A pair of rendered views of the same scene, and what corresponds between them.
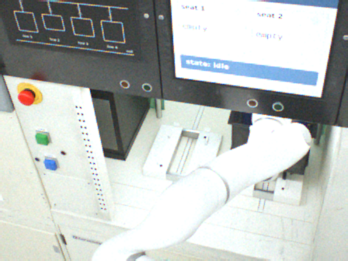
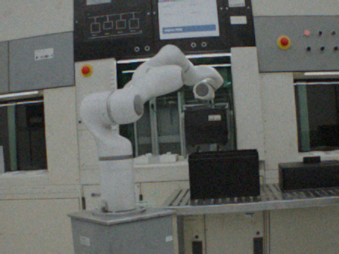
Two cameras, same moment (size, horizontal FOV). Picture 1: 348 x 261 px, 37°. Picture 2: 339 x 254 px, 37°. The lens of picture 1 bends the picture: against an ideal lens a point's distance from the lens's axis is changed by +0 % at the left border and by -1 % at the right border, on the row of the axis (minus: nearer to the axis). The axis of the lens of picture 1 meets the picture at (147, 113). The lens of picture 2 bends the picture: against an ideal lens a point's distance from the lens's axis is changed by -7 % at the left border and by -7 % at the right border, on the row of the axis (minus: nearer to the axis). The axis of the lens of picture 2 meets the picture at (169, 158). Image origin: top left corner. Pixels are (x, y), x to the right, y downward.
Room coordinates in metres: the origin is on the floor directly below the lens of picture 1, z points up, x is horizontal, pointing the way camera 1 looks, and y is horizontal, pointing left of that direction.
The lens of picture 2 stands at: (-1.64, 0.65, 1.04)
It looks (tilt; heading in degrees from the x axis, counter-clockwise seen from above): 3 degrees down; 343
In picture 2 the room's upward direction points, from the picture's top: 3 degrees counter-clockwise
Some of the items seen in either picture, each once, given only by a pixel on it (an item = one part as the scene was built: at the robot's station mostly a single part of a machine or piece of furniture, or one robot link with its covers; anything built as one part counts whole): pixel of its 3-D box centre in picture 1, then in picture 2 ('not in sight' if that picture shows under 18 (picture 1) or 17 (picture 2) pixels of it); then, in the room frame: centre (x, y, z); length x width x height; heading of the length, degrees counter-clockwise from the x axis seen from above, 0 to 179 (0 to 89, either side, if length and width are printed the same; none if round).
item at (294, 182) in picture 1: (268, 168); not in sight; (1.01, -0.35, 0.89); 0.22 x 0.21 x 0.04; 157
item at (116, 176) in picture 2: not in sight; (117, 185); (0.21, 0.29, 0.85); 0.19 x 0.19 x 0.18
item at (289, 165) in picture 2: not in sight; (312, 171); (0.32, -0.56, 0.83); 0.29 x 0.29 x 0.13; 66
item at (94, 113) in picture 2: not in sight; (105, 125); (0.23, 0.32, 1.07); 0.19 x 0.12 x 0.24; 47
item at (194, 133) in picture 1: (183, 153); (157, 157); (1.12, -0.10, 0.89); 0.22 x 0.21 x 0.04; 157
